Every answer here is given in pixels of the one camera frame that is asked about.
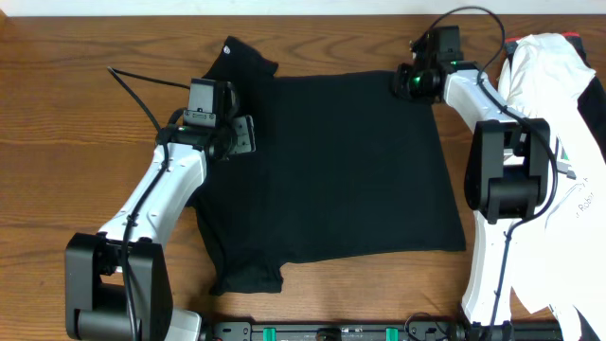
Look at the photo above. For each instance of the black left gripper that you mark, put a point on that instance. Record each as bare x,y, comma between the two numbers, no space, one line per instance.
226,143

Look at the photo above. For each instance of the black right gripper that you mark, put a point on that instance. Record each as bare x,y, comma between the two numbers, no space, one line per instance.
400,88

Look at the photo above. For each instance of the black t-shirt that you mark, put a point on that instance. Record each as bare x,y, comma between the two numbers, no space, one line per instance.
342,168

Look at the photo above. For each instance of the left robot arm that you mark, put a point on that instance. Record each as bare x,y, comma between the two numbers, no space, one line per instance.
116,280

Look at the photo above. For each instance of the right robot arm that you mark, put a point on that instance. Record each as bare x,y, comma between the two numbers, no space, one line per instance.
510,177

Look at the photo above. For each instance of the white clothes pile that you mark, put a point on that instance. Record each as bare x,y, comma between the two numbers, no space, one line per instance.
558,261

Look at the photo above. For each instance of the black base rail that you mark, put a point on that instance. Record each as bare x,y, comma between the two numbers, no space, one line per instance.
418,327

